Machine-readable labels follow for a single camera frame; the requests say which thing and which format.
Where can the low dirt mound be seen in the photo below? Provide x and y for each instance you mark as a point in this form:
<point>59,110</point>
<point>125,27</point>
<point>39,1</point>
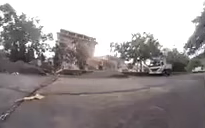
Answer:
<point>103,74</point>

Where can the bushy tree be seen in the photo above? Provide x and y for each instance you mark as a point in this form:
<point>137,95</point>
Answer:
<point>80,53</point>

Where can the grey multi-storey building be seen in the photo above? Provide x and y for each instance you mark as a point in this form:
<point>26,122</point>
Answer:
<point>76,37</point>

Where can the spreading tree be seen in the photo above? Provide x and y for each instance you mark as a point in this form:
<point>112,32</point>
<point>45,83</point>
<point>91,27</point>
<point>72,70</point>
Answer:
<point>140,46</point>

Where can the white truck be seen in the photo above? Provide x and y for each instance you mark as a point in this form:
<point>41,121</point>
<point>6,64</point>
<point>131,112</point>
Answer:
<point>158,68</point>

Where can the dark bushes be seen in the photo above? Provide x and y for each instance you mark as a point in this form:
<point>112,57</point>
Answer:
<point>178,61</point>

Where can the pale debris on road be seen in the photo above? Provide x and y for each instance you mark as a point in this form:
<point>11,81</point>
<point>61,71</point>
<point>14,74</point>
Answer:
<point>31,98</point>

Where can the long dark earth mound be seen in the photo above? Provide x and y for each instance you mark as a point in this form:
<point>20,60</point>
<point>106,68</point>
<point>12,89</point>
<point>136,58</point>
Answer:
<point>20,67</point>

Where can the large dark tree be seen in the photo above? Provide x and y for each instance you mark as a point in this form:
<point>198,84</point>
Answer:
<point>20,33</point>

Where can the white car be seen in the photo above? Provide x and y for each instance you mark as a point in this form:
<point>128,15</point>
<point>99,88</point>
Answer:
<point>199,69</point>

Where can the tall leafy tree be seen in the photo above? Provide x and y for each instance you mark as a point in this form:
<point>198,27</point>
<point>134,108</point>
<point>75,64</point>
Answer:
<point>203,30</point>

